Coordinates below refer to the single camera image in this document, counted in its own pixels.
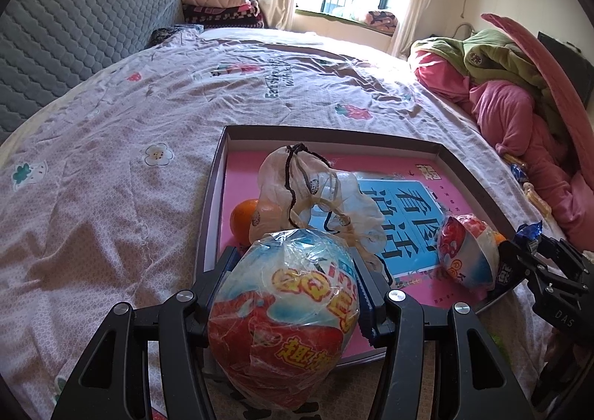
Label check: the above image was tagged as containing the pink folded blanket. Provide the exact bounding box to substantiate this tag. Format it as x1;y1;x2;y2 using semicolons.
181;0;249;10

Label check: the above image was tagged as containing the small toy egg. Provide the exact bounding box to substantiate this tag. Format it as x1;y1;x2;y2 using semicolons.
438;213;501;290

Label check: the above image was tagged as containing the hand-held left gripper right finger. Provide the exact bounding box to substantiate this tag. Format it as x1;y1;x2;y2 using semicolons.
350;250;534;420

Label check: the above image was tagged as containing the large pink cushion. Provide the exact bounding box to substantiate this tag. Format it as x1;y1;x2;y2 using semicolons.
480;13;594;179

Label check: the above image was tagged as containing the shallow box with pink inside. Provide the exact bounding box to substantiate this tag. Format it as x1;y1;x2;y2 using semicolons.
194;124;518;369

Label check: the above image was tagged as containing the strawberry printed bedsheet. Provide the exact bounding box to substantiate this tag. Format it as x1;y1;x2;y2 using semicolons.
0;27;581;420

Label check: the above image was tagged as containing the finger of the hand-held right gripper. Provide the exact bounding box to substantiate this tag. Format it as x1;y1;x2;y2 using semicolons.
538;235;594;284
499;239;544;285

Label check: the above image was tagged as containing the dark patterned cloth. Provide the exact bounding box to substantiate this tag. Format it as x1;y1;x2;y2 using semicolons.
151;27;203;48

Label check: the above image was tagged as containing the large toy egg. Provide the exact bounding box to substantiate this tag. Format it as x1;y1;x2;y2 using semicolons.
207;229;362;411

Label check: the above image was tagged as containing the grey quilted headboard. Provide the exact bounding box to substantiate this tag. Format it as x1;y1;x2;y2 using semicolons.
0;0;185;147

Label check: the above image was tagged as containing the black flat television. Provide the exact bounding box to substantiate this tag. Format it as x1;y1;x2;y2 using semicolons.
537;31;583;77

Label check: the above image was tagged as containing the sheer drawstring organza bag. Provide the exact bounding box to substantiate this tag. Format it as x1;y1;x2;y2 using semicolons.
248;144;395;286

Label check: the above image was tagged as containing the yellow wrapped snack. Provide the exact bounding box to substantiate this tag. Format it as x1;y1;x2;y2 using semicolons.
523;183;554;217

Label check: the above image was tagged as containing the green blanket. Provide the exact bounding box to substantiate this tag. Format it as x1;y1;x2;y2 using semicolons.
412;29;565;133

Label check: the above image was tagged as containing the pink duvet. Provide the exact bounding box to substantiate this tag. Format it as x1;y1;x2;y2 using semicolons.
413;51;594;254

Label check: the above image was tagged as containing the blue snack packet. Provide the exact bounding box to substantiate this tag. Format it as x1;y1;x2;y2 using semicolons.
487;221;544;297

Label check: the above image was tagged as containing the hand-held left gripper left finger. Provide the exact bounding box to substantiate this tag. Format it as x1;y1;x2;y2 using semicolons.
51;246;243;420

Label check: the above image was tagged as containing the dark patterned folded blanket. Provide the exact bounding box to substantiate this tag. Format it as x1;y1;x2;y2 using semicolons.
182;2;265;29

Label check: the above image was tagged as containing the pink bundle on windowsill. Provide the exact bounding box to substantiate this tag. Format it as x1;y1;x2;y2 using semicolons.
366;10;399;29

